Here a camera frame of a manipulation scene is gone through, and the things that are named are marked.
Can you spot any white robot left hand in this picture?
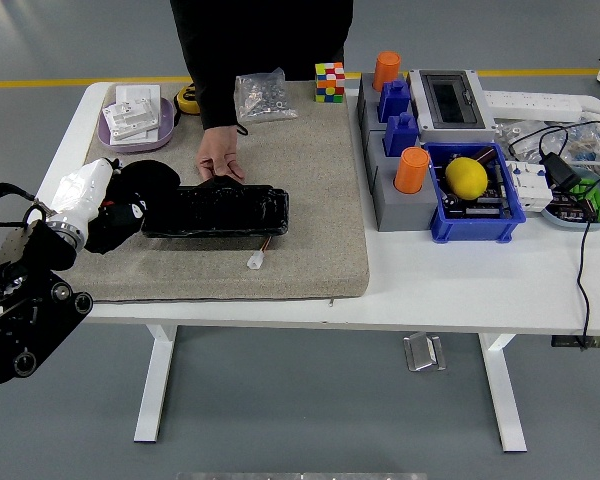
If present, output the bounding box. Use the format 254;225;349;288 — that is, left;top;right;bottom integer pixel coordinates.
47;157;124;236

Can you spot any person's right hand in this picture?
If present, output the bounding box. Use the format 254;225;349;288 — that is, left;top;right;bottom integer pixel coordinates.
195;124;247;182

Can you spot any black panel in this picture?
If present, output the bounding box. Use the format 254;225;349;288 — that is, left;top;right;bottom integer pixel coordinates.
140;175;290;239

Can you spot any black desk control box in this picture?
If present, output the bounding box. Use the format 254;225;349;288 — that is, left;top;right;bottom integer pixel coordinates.
551;335;600;349

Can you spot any purple oval tray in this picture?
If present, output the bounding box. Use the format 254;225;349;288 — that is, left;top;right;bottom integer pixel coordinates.
96;96;176;154

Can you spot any yellow tape measure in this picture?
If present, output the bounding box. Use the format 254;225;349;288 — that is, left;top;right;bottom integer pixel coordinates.
173;83;200;116

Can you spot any clear bag of metal nuts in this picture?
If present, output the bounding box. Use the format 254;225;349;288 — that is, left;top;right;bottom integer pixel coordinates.
233;67;300;124

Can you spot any silver machined metal block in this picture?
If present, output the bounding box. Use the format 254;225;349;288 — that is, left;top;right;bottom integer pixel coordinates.
102;97;160;140

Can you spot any grey-brown mat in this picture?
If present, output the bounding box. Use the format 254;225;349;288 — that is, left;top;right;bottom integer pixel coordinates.
46;80;371;305

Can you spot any colourful puzzle cube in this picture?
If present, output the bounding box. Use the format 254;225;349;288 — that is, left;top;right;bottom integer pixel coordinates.
313;61;346;105

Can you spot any person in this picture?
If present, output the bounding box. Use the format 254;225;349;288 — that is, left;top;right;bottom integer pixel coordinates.
169;0;354;84

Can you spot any grey base block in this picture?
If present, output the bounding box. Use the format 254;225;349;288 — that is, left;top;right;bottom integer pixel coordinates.
356;72;410;109
371;164;439;233
358;97;416;136
363;130;424;176

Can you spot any blue square peg block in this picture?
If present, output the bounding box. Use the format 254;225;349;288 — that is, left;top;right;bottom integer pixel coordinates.
377;78;412;124
382;112;421;159

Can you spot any orange cylinder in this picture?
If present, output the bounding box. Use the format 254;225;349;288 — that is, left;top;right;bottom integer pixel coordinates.
392;146;431;195
372;50;402;93

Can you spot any white table leg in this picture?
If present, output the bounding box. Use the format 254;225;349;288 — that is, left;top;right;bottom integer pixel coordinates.
133;324;179;444
478;333;529;454

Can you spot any white distribution box dark window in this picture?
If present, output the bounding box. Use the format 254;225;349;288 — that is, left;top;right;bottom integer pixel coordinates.
407;68;499;146

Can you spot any yellow lemon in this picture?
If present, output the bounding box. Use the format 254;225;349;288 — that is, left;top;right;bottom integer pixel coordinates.
444;157;489;201

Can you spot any dark circuit board in bin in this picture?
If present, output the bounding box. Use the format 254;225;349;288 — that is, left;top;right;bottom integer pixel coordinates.
442;194;511;220

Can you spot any blue plastic bin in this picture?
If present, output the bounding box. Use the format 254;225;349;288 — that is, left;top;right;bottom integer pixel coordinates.
422;141;528;245

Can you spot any clear bag of white rings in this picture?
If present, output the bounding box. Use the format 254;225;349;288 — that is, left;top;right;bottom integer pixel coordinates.
494;119;546;164

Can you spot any white circuit breaker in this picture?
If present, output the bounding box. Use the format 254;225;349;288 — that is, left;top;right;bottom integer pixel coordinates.
504;160;554;214

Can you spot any white power strip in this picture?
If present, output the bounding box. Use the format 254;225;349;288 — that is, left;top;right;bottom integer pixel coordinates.
482;89;584;124

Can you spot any black power adapter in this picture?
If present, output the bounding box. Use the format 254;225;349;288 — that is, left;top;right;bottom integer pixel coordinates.
539;152;581;191

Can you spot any dark circuit board in dish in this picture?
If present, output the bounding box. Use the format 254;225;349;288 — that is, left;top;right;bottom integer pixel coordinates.
549;192;599;222

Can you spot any clear bag of blue parts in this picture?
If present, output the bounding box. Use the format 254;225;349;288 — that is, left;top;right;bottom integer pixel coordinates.
549;122;600;166

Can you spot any green plastic part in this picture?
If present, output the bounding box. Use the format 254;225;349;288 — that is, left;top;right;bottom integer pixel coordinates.
562;178;600;223

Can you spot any white connector with orange wires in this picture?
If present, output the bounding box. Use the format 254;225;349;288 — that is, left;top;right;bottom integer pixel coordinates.
247;235;274;271

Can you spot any silver metal bracket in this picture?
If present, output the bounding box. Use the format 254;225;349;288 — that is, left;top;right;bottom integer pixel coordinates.
402;332;447;373

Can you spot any black adapter cable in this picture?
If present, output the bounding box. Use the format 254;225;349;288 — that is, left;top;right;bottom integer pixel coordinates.
508;119;600;351

